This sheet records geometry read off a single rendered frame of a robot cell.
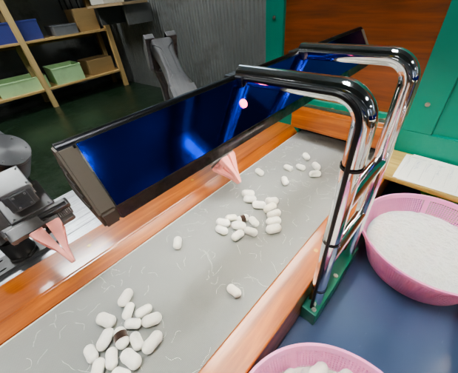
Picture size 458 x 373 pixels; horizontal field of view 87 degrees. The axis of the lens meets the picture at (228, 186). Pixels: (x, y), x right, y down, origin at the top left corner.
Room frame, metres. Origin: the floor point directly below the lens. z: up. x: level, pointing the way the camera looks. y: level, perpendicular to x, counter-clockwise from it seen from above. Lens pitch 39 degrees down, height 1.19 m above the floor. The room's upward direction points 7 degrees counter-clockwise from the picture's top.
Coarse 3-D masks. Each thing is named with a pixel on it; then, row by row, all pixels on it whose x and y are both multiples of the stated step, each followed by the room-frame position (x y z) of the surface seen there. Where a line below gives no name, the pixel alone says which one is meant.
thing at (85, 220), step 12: (72, 192) 0.73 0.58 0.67; (72, 204) 0.66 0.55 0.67; (84, 204) 0.65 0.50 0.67; (84, 216) 0.59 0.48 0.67; (72, 228) 0.54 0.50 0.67; (84, 228) 0.53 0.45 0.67; (72, 240) 0.49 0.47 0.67; (0, 252) 0.47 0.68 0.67; (48, 252) 0.45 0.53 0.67; (24, 264) 0.42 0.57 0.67; (12, 276) 0.39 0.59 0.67
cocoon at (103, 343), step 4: (108, 328) 0.19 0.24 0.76; (104, 332) 0.18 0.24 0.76; (108, 332) 0.18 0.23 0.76; (112, 332) 0.19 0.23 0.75; (100, 336) 0.18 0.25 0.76; (104, 336) 0.18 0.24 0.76; (108, 336) 0.18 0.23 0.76; (112, 336) 0.18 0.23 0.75; (100, 340) 0.17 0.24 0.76; (104, 340) 0.17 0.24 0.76; (108, 340) 0.17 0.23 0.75; (96, 344) 0.17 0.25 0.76; (100, 344) 0.17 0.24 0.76; (104, 344) 0.17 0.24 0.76; (108, 344) 0.17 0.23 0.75; (96, 348) 0.16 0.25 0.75; (100, 348) 0.16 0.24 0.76; (104, 348) 0.16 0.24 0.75
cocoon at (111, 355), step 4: (112, 348) 0.16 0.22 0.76; (108, 352) 0.15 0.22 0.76; (112, 352) 0.15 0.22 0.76; (116, 352) 0.15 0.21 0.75; (108, 356) 0.15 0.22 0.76; (112, 356) 0.15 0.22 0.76; (116, 356) 0.15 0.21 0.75; (108, 360) 0.14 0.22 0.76; (112, 360) 0.14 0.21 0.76; (116, 360) 0.14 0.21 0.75; (108, 364) 0.14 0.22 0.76; (112, 364) 0.14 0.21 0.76; (116, 364) 0.14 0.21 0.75; (108, 368) 0.13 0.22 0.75; (112, 368) 0.13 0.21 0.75
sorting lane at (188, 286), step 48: (288, 144) 0.78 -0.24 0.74; (336, 144) 0.74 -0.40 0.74; (240, 192) 0.54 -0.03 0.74; (288, 192) 0.51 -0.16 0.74; (192, 240) 0.38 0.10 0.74; (240, 240) 0.36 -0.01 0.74; (288, 240) 0.35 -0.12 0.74; (96, 288) 0.28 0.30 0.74; (144, 288) 0.27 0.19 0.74; (192, 288) 0.26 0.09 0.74; (240, 288) 0.25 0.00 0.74; (48, 336) 0.20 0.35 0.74; (96, 336) 0.19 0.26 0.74; (144, 336) 0.18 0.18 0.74; (192, 336) 0.17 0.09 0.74
